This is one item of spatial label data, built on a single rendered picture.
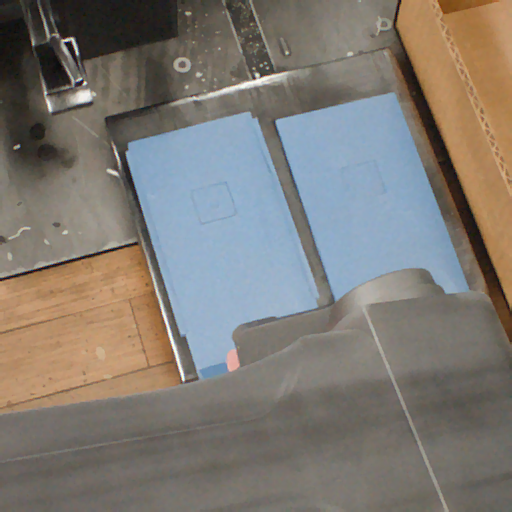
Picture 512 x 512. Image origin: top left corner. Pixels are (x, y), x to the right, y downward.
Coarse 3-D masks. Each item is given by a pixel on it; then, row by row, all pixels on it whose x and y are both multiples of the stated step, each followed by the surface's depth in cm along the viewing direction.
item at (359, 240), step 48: (384, 96) 75; (288, 144) 74; (336, 144) 74; (384, 144) 74; (336, 192) 73; (432, 192) 73; (336, 240) 72; (384, 240) 72; (432, 240) 72; (336, 288) 71
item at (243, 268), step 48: (144, 144) 74; (192, 144) 74; (240, 144) 74; (240, 192) 73; (192, 240) 71; (240, 240) 72; (288, 240) 72; (192, 288) 70; (240, 288) 70; (288, 288) 71; (192, 336) 69
